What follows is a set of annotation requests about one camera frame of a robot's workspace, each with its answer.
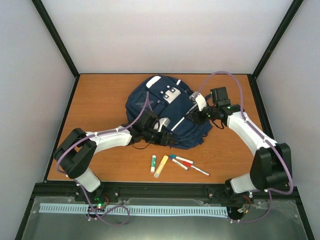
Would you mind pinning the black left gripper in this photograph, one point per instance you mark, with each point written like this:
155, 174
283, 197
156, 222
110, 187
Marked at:
164, 138

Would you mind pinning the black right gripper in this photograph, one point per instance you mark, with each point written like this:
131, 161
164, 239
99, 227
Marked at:
198, 119

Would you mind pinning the navy blue backpack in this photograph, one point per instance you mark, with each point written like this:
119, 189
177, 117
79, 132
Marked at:
168, 97

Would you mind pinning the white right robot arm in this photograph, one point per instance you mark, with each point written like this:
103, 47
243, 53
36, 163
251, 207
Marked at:
271, 166

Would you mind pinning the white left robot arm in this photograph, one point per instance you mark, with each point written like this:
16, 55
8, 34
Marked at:
75, 153

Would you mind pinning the green-capped white marker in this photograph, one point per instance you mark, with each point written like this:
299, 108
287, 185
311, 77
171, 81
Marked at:
182, 159

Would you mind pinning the white green glue stick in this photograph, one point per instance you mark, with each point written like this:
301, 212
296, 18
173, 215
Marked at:
153, 163

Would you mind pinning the yellow highlighter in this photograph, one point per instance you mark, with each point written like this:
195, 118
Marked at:
161, 166

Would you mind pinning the purple-capped white marker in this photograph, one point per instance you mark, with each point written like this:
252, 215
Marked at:
178, 163

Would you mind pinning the red-capped white marker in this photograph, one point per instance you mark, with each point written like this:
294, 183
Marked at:
187, 164

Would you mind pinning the red-capped white pen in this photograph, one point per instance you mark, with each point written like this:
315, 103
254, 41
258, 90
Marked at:
198, 169

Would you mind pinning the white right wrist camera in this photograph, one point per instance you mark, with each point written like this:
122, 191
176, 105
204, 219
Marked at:
199, 99

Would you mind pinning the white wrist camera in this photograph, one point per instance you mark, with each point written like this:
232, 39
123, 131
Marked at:
199, 99
160, 123

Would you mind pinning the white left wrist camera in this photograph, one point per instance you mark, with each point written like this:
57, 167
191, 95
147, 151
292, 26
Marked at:
160, 123

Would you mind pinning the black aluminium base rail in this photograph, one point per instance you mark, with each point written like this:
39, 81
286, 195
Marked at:
113, 192

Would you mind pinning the light blue slotted cable duct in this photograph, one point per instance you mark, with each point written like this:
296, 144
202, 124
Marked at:
136, 210

